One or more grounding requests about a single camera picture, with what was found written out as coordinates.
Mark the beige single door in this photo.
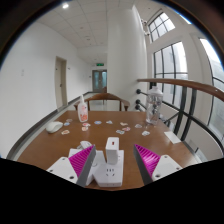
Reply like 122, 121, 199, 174
54, 56, 68, 109

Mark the white power strip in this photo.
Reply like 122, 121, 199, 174
68, 148, 125, 188

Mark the white paper card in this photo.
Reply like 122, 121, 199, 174
163, 130, 182, 145

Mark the wooden chair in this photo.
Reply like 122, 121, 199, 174
73, 92, 131, 112

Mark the wide black-framed window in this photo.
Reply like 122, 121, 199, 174
199, 37, 224, 141

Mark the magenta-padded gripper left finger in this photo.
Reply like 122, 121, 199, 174
46, 144, 97, 188

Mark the small black-framed transom window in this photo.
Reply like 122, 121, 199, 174
147, 11, 177, 43

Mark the wooden handrail with black bars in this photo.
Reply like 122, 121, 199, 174
134, 78, 224, 158

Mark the grey glazed double door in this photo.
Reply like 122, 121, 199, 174
91, 69, 108, 94

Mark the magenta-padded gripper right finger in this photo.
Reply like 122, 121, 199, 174
133, 143, 184, 186

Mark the white pink-labelled pump bottle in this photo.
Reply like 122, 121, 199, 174
77, 94, 89, 123

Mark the white computer mouse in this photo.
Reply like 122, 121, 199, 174
45, 121, 64, 134

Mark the tall black-framed window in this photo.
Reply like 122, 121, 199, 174
152, 41, 189, 105

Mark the clear white-lidded drink bottle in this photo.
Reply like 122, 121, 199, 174
145, 85, 164, 127

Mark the white coiled power cable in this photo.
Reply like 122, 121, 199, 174
77, 140, 93, 150

